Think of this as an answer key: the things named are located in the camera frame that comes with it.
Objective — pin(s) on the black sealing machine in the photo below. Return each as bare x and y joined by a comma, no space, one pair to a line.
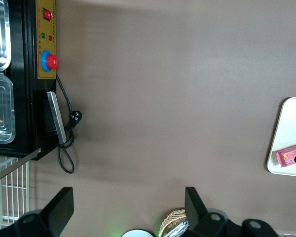
22,111

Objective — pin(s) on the red emergency stop button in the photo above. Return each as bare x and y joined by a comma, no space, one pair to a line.
50,61

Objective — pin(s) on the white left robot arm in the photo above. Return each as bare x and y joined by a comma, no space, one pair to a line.
138,234

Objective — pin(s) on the red rocker switch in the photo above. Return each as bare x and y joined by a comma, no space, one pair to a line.
48,14

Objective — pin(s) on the beige plastic tray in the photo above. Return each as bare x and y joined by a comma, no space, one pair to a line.
291,118

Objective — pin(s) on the long silver machine bar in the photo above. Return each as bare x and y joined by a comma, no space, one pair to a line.
17,164

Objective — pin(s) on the aluminium foil tray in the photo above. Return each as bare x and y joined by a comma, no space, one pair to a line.
178,229

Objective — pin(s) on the steel food container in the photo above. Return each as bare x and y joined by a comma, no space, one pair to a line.
0,32
1,98

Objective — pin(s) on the light tan wicker basket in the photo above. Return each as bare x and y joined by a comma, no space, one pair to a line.
171,217

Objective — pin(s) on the pink snack pack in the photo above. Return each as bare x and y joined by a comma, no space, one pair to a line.
292,155

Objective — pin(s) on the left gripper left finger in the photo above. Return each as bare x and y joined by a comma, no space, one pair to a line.
56,209

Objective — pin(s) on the short silver machine bar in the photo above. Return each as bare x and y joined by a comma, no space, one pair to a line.
56,116

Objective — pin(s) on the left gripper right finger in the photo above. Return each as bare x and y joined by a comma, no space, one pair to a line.
197,214

